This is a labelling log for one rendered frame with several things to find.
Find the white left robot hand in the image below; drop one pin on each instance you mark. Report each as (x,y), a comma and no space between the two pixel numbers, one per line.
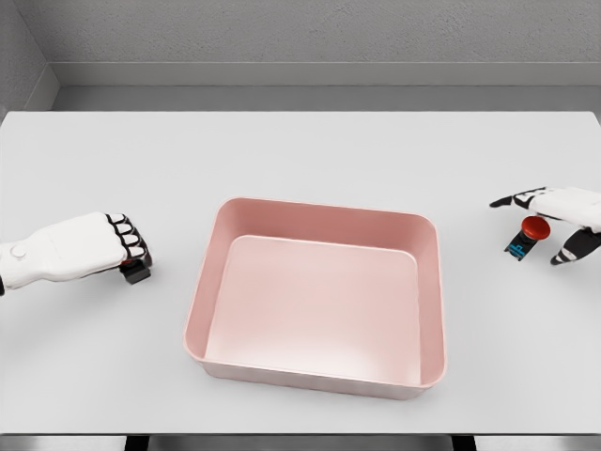
(89,244)

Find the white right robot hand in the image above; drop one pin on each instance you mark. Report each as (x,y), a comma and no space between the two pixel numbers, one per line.
(565,204)

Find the black industrial switch red button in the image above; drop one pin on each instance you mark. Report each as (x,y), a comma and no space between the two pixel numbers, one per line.
(135,273)
(535,228)

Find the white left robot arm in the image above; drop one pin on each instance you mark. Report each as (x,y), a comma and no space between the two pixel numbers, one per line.
(21,263)

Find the pink rectangular basket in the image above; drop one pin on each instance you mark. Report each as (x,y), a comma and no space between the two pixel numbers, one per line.
(324,300)

